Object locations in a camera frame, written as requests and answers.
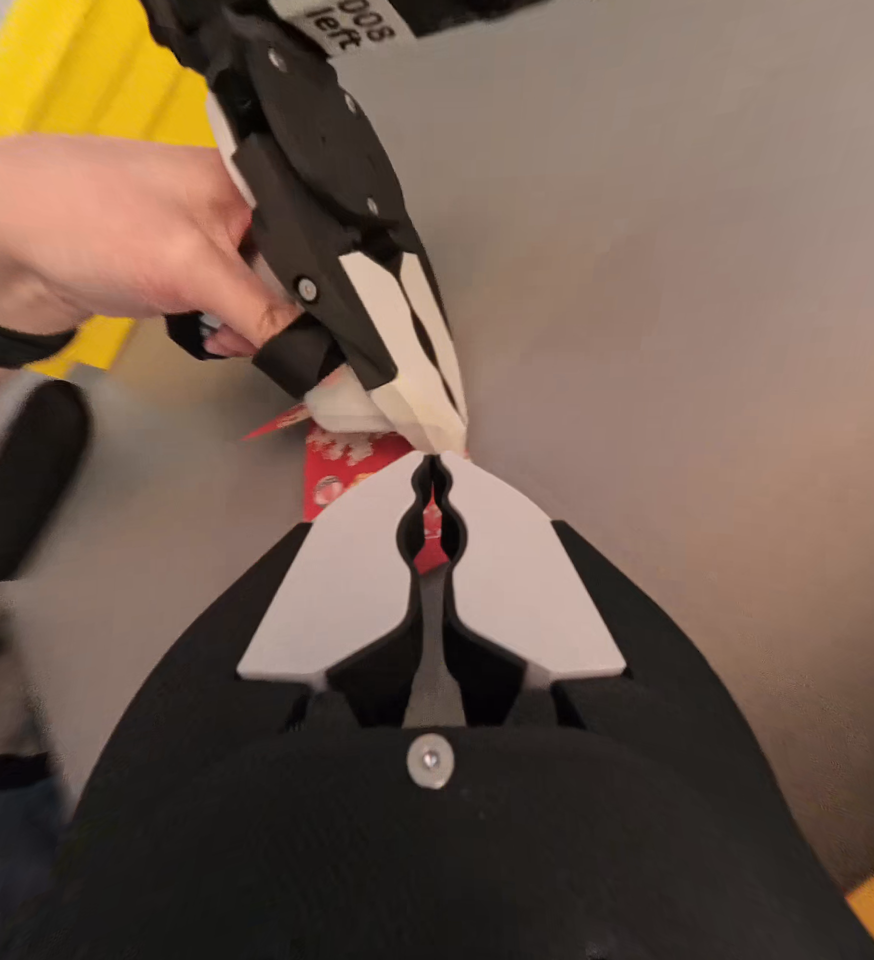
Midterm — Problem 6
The red floral origami paper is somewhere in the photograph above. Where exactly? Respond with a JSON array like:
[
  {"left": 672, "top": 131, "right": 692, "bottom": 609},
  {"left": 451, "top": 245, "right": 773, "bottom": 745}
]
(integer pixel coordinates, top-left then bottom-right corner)
[{"left": 242, "top": 405, "right": 476, "bottom": 575}]

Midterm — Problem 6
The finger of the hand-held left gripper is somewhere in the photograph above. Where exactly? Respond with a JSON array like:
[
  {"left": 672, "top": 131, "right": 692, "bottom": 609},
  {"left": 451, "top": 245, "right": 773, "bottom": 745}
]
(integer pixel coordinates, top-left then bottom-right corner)
[
  {"left": 399, "top": 252, "right": 470, "bottom": 430},
  {"left": 338, "top": 252, "right": 470, "bottom": 453}
]

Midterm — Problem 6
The black wrist strap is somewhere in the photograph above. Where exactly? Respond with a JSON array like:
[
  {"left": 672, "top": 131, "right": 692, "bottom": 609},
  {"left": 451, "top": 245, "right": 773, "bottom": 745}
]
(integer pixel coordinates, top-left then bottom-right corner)
[{"left": 0, "top": 309, "right": 80, "bottom": 370}]

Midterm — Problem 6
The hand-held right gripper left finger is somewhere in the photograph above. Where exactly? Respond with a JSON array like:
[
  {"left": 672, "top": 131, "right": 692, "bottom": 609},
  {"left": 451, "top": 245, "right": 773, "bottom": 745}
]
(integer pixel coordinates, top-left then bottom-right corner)
[{"left": 235, "top": 452, "right": 434, "bottom": 689}]

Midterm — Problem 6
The person's left hand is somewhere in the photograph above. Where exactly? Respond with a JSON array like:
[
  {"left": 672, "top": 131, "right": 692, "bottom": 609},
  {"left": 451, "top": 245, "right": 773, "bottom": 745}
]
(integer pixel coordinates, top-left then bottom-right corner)
[{"left": 0, "top": 133, "right": 311, "bottom": 359}]

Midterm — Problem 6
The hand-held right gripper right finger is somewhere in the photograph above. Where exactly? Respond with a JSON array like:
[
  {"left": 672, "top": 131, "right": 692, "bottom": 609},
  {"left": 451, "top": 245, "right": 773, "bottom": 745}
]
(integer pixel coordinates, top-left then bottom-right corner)
[{"left": 435, "top": 450, "right": 629, "bottom": 691}]

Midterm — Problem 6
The black chair armrest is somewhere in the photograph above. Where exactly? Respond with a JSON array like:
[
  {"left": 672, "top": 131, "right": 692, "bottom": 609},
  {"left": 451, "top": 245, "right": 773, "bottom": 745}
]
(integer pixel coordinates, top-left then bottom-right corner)
[{"left": 0, "top": 378, "right": 95, "bottom": 582}]

